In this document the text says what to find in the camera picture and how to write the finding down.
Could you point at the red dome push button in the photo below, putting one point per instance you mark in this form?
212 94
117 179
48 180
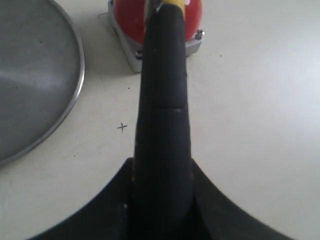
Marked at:
127 19

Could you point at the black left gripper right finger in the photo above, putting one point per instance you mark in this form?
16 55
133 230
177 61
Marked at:
215 217

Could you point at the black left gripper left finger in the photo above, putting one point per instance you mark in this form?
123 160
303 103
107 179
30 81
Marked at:
105 217

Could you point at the round steel plate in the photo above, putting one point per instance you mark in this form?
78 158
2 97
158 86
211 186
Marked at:
42 70

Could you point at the yellow black claw hammer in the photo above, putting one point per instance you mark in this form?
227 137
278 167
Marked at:
162 179

